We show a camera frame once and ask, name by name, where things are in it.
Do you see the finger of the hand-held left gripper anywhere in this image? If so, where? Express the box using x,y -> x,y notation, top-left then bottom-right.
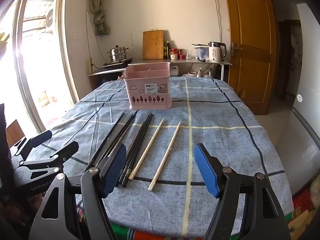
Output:
17,141 -> 80,178
10,129 -> 53,161

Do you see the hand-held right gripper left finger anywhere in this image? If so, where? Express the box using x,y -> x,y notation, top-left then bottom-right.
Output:
29,144 -> 128,240

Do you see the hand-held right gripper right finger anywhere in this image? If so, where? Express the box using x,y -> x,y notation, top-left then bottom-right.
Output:
194,143 -> 292,240

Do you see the black chopstick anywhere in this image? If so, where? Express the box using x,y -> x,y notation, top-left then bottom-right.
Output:
90,112 -> 125,167
118,120 -> 146,182
106,115 -> 138,159
98,114 -> 135,167
126,113 -> 153,180
121,115 -> 150,187

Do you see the pink plastic utensil basket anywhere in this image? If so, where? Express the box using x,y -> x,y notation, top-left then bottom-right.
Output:
124,62 -> 171,110

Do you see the silver metal chopstick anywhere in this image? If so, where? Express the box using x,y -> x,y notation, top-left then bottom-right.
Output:
107,126 -> 131,157

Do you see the light wooden chopstick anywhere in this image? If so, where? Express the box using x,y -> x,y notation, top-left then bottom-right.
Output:
148,121 -> 181,192
128,118 -> 165,180

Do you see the blue plaid tablecloth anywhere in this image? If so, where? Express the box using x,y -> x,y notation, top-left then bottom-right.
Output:
15,76 -> 294,238

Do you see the low side shelf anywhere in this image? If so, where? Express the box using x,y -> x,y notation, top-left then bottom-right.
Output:
87,66 -> 127,83

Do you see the black induction cooker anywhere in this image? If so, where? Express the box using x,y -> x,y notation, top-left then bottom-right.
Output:
101,58 -> 133,68

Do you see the colourful patterned cloth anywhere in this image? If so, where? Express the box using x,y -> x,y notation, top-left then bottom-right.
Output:
75,195 -> 320,240

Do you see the steel kitchen table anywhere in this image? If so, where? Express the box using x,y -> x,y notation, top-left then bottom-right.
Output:
125,58 -> 233,80

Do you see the steel steamer pot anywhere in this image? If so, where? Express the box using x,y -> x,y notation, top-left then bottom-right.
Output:
107,45 -> 129,62

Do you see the blue water filter pitcher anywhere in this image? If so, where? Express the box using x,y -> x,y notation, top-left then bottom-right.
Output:
194,45 -> 210,61

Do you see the white electric kettle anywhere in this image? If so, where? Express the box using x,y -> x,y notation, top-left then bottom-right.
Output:
208,41 -> 227,63

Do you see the hanging cloth bag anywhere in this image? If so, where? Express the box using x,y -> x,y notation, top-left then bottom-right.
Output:
94,15 -> 110,36

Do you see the wooden cutting board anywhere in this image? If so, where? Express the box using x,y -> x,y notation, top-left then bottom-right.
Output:
142,30 -> 165,60

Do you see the brown wooden door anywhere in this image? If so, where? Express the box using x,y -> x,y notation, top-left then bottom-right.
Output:
222,0 -> 279,115

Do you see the grey refrigerator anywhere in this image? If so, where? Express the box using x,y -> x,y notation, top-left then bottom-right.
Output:
275,2 -> 320,198

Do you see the window frame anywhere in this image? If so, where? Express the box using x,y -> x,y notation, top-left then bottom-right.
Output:
12,0 -> 78,140

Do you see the thin black wall cable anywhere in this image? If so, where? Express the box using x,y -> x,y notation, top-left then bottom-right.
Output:
85,9 -> 104,68

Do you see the metal door handle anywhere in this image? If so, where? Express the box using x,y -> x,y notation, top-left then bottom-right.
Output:
230,42 -> 243,57

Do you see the grey wall cable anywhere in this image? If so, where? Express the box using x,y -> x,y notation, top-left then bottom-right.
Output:
211,0 -> 223,44

